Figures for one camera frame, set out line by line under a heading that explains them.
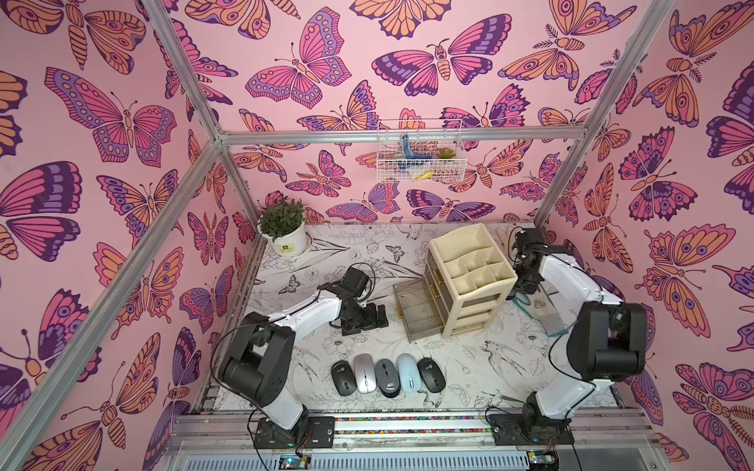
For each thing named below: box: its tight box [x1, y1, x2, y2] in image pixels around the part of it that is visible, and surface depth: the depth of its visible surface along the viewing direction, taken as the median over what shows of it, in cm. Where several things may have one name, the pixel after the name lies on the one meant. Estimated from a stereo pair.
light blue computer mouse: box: [396, 353, 424, 394], surface depth 82 cm
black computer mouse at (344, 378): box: [330, 360, 358, 397], surface depth 83 cm
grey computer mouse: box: [375, 358, 402, 399], surface depth 82 cm
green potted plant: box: [257, 194, 307, 242], surface depth 101 cm
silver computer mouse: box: [353, 353, 378, 394], surface depth 83 cm
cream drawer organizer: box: [425, 223, 519, 339], surface depth 79 cm
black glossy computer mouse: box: [416, 357, 447, 394], surface depth 83 cm
